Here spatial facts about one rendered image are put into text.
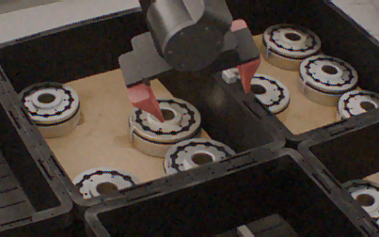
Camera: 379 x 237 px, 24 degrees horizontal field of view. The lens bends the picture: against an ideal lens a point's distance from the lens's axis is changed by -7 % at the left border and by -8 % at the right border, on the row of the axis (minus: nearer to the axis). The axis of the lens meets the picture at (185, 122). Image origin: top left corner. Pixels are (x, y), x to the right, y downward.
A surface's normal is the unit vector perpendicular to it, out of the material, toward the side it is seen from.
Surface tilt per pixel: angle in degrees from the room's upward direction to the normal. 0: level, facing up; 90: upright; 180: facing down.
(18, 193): 0
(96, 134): 0
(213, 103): 90
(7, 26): 0
